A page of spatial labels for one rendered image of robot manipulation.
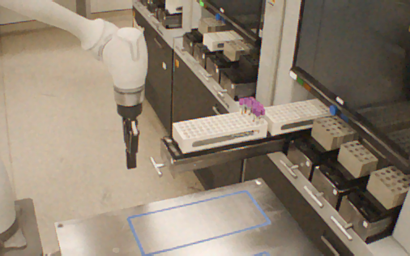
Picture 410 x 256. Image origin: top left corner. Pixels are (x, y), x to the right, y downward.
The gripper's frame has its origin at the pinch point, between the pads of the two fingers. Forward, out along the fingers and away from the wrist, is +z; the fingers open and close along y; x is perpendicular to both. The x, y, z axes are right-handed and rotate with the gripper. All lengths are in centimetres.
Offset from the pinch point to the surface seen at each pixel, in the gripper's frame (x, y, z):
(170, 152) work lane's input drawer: -12.3, -1.8, -0.6
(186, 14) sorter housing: -61, 111, -5
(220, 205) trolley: -16.0, -31.3, -2.2
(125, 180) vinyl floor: -19, 89, 80
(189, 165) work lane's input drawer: -16.7, -6.7, 1.9
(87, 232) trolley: 19.9, -30.3, -2.0
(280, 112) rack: -53, 1, -7
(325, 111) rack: -69, -3, -7
